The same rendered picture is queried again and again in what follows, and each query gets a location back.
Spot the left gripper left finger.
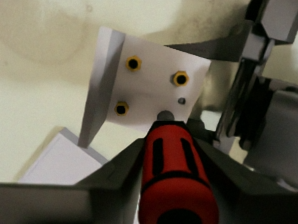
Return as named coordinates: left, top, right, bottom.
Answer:
left=0, top=138, right=145, bottom=224

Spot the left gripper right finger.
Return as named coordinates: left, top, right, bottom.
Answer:
left=194, top=139, right=298, bottom=224

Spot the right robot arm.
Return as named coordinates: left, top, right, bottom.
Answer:
left=238, top=78, right=298, bottom=192

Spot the red and black nut driver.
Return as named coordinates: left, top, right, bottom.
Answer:
left=137, top=110, right=220, bottom=224

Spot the grey cylinder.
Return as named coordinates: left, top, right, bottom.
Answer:
left=178, top=97, right=185, bottom=104

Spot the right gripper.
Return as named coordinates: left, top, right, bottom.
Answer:
left=164, top=0, right=298, bottom=155

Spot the yellow nut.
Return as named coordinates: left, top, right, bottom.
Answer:
left=114, top=101, right=130, bottom=116
left=173, top=71, right=190, bottom=87
left=126, top=55, right=142, bottom=72

